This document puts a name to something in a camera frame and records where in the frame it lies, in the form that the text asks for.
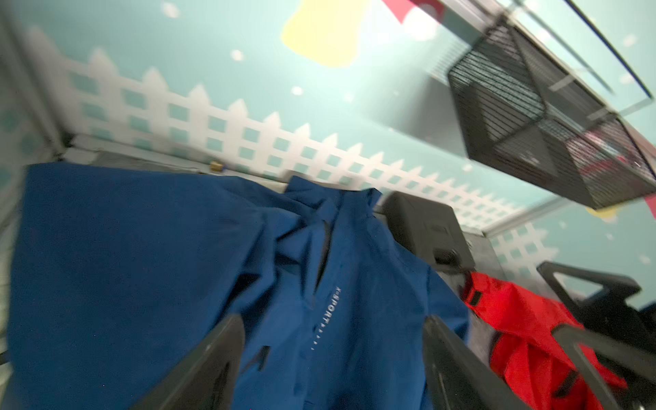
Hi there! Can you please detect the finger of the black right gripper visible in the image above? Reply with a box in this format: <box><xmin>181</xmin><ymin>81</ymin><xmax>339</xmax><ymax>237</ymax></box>
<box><xmin>537</xmin><ymin>261</ymin><xmax>655</xmax><ymax>349</ymax></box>
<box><xmin>552</xmin><ymin>325</ymin><xmax>655</xmax><ymax>410</ymax></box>

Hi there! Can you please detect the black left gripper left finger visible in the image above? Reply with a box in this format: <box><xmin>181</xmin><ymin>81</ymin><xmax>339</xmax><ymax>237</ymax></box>
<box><xmin>132</xmin><ymin>314</ymin><xmax>245</xmax><ymax>410</ymax></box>

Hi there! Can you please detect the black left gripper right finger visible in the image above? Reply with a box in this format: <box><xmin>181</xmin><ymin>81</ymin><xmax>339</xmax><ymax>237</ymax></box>
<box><xmin>422</xmin><ymin>316</ymin><xmax>529</xmax><ymax>410</ymax></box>

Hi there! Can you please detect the red jacket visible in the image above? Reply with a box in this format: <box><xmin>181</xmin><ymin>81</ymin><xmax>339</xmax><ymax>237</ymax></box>
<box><xmin>463</xmin><ymin>272</ymin><xmax>602</xmax><ymax>409</ymax></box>

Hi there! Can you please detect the navy blue jacket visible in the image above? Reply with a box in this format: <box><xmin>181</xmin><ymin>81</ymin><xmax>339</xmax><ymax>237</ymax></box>
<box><xmin>2</xmin><ymin>162</ymin><xmax>470</xmax><ymax>409</ymax></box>

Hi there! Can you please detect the black flat case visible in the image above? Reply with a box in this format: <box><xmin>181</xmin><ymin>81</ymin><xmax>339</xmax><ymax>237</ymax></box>
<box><xmin>382</xmin><ymin>192</ymin><xmax>475</xmax><ymax>274</ymax></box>

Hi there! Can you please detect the black wire mesh basket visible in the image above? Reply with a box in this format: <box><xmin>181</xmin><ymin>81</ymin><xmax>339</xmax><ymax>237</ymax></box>
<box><xmin>448</xmin><ymin>19</ymin><xmax>655</xmax><ymax>209</ymax></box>

